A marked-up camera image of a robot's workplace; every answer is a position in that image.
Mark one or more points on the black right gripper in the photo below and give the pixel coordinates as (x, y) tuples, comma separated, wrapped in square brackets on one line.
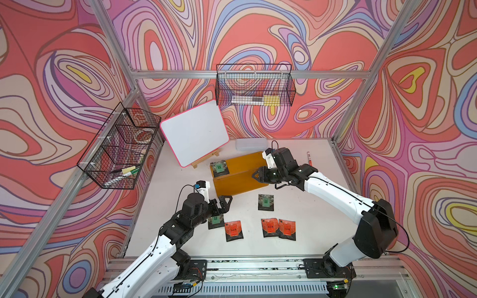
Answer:
[(262, 176)]

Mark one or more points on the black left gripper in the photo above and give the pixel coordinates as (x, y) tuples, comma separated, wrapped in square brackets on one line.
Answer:
[(223, 208)]

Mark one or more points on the green tea bag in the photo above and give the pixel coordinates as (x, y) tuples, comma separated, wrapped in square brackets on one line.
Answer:
[(219, 168), (215, 222), (266, 202)]

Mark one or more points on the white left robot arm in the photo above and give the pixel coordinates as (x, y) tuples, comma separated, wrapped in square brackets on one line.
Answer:
[(164, 260)]

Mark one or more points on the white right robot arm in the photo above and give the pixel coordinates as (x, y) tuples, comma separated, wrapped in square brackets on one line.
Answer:
[(376, 230)]

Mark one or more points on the yellow wooden two-tier shelf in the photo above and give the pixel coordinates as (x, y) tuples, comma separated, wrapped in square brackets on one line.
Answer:
[(240, 180)]

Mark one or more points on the red tea bag left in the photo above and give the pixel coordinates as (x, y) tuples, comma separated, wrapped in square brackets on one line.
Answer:
[(233, 231)]

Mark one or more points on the red tea bag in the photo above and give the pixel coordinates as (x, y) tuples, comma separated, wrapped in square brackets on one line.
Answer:
[(270, 227), (233, 231), (287, 229)]

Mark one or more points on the red tea bag middle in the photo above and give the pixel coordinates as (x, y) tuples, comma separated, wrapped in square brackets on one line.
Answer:
[(270, 227)]

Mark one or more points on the red tea bag right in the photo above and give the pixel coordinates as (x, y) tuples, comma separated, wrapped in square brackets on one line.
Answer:
[(287, 229)]

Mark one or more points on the white plastic pencil case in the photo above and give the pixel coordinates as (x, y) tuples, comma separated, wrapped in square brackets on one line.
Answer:
[(252, 144)]

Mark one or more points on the red marker pen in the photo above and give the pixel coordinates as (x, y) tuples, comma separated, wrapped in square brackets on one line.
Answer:
[(309, 158)]

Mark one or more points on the wooden whiteboard easel stand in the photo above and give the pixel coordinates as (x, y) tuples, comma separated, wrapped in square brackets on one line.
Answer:
[(206, 157)]

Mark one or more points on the yellow sticky notes block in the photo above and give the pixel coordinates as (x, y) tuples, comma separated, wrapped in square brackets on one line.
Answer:
[(271, 100)]

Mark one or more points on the pink framed whiteboard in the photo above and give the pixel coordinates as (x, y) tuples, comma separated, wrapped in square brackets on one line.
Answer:
[(195, 133)]

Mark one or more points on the green marker in basket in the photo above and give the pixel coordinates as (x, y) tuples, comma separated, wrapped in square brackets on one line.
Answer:
[(131, 170)]

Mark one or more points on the tape roll in basket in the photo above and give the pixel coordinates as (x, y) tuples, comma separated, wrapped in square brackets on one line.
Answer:
[(144, 135)]

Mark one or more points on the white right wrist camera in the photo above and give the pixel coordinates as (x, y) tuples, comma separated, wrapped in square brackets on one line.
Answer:
[(268, 157)]

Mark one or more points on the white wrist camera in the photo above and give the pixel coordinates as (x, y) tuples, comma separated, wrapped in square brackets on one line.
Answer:
[(203, 188), (268, 157)]

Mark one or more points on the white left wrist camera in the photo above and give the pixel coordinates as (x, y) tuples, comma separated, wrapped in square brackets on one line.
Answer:
[(203, 188)]

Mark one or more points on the black wire basket back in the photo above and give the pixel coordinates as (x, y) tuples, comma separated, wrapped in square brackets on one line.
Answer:
[(245, 84)]

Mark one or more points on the black wire basket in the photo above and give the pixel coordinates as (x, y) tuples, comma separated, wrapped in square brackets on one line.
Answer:
[(245, 84), (114, 148)]

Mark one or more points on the black wire basket left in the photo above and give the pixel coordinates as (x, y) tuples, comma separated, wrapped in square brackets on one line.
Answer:
[(114, 148)]

